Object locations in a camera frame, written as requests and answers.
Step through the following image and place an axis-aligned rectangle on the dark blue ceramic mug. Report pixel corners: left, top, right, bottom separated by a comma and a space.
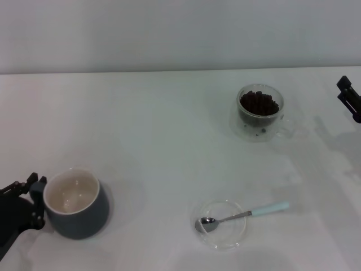
29, 168, 110, 241

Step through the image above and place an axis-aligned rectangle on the clear glass saucer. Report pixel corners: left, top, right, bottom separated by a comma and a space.
191, 198, 248, 251

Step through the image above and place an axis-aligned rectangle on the double-wall glass cup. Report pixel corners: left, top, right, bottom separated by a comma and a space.
230, 84, 293, 143

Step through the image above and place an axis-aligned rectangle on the metal spoon with blue handle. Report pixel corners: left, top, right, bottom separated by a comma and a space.
194, 201, 290, 234

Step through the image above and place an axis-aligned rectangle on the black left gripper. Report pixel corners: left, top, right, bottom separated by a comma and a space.
0, 172, 46, 252

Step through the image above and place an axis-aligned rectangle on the pile of coffee beans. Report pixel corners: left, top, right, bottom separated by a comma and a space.
239, 90, 280, 128

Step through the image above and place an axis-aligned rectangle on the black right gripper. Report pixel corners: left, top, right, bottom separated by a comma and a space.
337, 75, 361, 124

